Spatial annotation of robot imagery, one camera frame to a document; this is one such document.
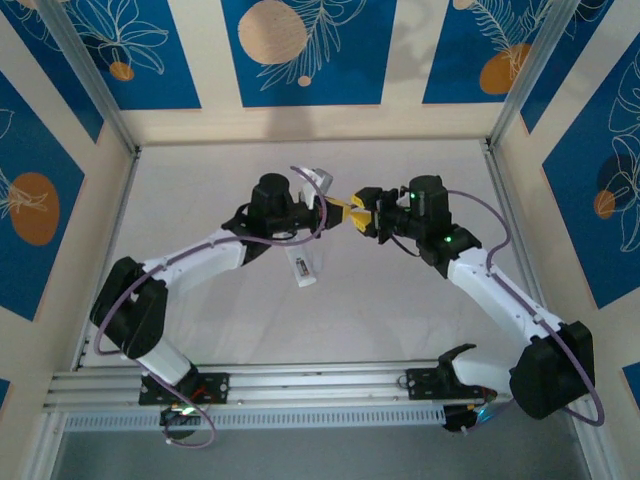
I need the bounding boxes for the grey slotted cable duct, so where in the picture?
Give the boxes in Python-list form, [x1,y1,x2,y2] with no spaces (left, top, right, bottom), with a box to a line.
[63,404,447,434]

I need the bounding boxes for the thin black cable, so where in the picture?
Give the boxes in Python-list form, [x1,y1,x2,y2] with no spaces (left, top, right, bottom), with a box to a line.
[391,233,424,260]

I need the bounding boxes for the aluminium frame post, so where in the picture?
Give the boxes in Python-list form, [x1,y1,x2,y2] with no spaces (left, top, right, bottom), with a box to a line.
[35,0,142,157]
[487,0,617,151]

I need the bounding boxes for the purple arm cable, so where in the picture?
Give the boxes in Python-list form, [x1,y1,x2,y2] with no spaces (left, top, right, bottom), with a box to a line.
[446,188,606,436]
[94,165,330,449]

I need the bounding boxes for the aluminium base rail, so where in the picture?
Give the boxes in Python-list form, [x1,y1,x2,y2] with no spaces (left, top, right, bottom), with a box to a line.
[42,358,596,415]

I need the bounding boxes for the aluminium frame leg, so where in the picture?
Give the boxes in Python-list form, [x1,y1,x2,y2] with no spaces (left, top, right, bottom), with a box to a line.
[567,399,624,480]
[19,412,69,480]

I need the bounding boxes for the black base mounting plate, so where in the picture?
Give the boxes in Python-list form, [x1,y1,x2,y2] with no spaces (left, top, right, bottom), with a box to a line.
[138,372,232,407]
[405,367,499,402]

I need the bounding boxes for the aluminium side rail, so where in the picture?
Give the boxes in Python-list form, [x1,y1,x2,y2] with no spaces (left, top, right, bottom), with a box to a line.
[74,147,142,371]
[482,139,551,321]

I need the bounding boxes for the controller board with green light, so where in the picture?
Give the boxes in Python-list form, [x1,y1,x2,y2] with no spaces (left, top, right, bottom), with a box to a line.
[442,403,497,435]
[159,405,204,427]

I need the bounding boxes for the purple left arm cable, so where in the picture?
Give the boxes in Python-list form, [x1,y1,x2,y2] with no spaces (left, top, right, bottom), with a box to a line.
[94,165,330,449]

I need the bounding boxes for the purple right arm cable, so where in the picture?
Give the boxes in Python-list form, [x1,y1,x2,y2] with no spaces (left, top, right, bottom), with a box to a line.
[446,188,606,436]

